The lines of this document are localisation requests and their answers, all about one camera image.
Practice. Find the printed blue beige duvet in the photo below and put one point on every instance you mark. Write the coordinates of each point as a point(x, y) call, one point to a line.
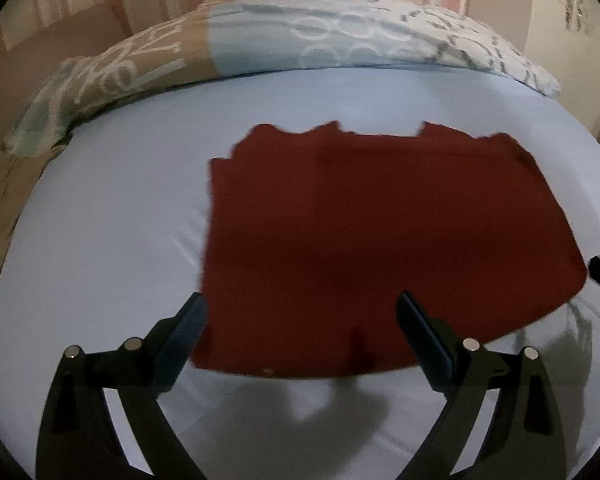
point(260, 45)

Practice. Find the beige patterned blanket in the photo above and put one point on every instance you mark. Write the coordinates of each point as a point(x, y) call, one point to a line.
point(0, 200)

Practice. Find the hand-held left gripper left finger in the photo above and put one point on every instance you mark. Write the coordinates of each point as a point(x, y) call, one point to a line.
point(180, 340)

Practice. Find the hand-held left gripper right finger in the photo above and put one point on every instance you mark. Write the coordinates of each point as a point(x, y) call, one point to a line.
point(427, 340)

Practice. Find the pink padded headboard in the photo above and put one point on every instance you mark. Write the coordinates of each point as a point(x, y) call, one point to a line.
point(30, 60)

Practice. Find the dark red knit sweater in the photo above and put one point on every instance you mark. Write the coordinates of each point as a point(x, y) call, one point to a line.
point(380, 220)

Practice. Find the cream wardrobe with flower decals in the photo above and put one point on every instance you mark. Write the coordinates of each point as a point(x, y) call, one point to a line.
point(555, 25)

